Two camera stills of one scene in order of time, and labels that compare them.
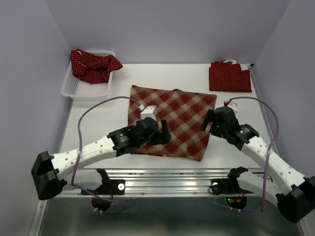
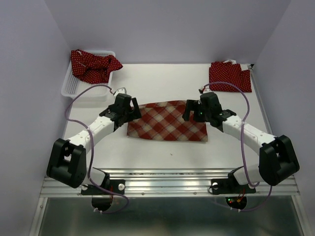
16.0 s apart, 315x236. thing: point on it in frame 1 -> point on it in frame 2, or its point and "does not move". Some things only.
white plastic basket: (75, 88) does not move
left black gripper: (162, 137) -> (135, 113)
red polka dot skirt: (226, 76) does not move
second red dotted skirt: (93, 69) does not move
